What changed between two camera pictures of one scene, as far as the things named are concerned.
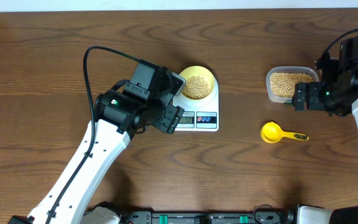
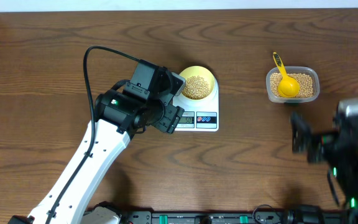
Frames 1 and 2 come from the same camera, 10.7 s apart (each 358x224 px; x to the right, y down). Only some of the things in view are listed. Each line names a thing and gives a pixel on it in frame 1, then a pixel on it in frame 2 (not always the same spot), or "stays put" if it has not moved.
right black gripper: [312, 102] → [302, 134]
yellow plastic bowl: [200, 83] stays put
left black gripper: [171, 115] stays put
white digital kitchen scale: [202, 116] stays put
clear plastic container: [281, 81] stays put
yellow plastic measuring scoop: [271, 132] → [288, 86]
